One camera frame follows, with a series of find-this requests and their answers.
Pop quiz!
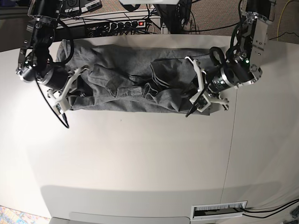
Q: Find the table cable grommet box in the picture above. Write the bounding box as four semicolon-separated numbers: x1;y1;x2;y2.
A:
190;201;248;221

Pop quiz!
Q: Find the white power strip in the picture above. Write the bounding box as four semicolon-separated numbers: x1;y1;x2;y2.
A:
109;20;147;30

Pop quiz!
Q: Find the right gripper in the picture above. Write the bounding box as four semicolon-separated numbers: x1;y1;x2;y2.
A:
43;67;93;97

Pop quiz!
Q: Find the black equipment box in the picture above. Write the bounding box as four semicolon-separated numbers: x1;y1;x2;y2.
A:
62;0;80;14

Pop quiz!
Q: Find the yellow cable on floor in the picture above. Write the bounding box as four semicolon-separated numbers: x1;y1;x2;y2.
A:
275;0;295;40

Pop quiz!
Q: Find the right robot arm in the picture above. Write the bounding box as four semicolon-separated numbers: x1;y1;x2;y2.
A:
16;0;90;96

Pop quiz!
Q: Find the grey T-shirt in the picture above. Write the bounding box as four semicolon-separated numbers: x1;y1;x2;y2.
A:
65;40;213;114

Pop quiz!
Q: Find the white table leg column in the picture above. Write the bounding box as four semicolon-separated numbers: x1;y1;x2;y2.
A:
160;16;169;35

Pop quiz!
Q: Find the black cable on carpet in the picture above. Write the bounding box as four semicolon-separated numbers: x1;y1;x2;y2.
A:
182;0;246;32

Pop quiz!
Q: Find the black cable on table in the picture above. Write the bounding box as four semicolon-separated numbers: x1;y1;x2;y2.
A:
240;198;299;213
240;205;299;218

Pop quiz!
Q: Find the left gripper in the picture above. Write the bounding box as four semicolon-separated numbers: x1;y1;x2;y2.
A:
182;68;234;98

